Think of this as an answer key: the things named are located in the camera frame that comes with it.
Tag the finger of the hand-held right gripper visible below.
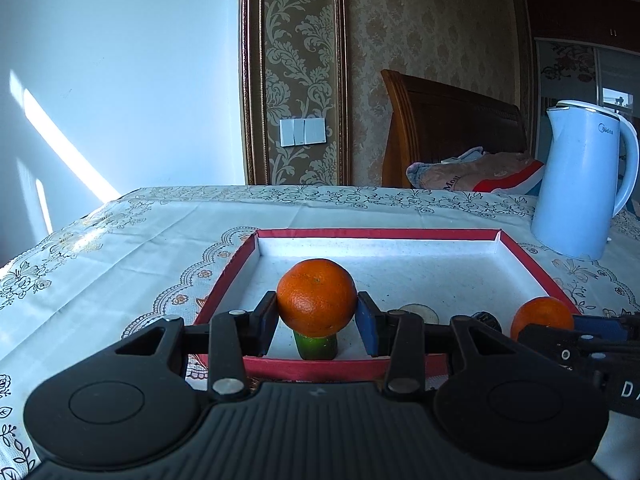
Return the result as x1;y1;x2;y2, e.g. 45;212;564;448
572;312;640;345
517;324;606;388

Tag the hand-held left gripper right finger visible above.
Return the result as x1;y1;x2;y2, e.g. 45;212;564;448
356;291;523;401

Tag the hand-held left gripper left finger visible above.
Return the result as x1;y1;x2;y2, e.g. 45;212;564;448
107;291;278;401

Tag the small orange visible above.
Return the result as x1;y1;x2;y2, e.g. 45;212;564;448
510;296;576;341

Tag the large orange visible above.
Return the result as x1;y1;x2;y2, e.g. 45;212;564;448
276;258;358;338

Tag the green cake block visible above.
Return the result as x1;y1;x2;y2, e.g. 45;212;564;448
294;330;338;361

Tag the black cake block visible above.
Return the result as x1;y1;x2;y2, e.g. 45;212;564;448
470;312;502;333

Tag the red cardboard box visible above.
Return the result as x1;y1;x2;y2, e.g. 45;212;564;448
192;228;581;383

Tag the light blue electric kettle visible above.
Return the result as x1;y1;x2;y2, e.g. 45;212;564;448
531;101;640;262

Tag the folded bedding pile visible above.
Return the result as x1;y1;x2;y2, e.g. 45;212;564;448
406;146;546;195

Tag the wooden bed headboard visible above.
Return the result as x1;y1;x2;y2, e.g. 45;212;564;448
381;69;530;188

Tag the patterned wardrobe door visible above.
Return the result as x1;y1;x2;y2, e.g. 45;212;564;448
535;40;640;121

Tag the white wall switch panel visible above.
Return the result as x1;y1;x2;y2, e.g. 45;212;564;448
279;117;327;147

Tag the gold-framed floral wall panel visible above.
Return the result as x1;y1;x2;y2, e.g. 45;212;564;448
241;0;349;187

